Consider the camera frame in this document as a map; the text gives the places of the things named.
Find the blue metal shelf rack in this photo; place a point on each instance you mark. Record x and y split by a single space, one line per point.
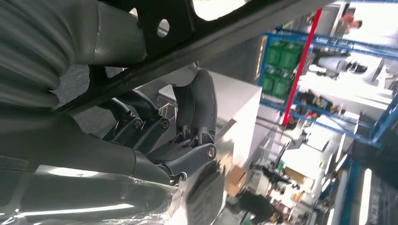
349 192
329 42

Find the white cabinet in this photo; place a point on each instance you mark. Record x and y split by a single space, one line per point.
236 102

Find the green plastic bin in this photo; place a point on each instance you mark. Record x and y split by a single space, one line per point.
269 85
290 57
281 88
275 54

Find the red barrier belt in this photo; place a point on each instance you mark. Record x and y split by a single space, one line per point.
300 71

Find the cardboard box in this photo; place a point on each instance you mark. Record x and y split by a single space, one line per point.
236 181

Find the person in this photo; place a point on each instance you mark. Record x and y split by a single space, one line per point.
351 23
258 205

